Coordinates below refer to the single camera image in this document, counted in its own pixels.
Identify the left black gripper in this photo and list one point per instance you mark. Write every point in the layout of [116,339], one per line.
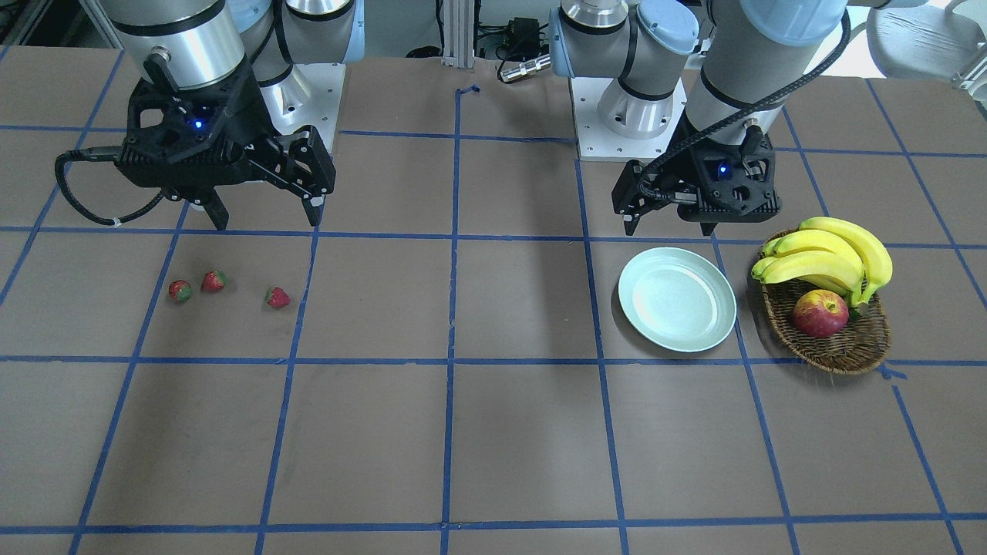
[682,160]

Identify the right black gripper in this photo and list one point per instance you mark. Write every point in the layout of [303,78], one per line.
[245,105]

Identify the strawberry two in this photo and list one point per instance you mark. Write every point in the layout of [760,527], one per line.
[213,281]

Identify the strawberry one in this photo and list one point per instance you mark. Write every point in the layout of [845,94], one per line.
[277,298]

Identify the strawberry three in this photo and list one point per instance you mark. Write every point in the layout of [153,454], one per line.
[180,291]

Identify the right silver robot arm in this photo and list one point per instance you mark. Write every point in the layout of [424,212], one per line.
[203,41]

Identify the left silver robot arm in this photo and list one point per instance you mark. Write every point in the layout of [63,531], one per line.
[760,53]

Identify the light green plate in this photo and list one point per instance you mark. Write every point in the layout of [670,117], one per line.
[677,299]

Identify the yellow banana bunch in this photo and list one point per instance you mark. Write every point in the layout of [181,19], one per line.
[833,254]

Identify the brown wicker basket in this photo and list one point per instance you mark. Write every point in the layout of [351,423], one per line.
[861,346]

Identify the red apple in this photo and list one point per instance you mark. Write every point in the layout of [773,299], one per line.
[820,313]

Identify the silver metal connector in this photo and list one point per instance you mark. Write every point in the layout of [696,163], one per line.
[525,69]

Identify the black power adapter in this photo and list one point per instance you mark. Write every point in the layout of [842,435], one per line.
[523,35]

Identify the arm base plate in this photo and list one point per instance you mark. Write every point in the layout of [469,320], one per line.
[609,131]
[307,96]

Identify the aluminium frame post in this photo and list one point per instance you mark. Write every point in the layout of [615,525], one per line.
[457,32]

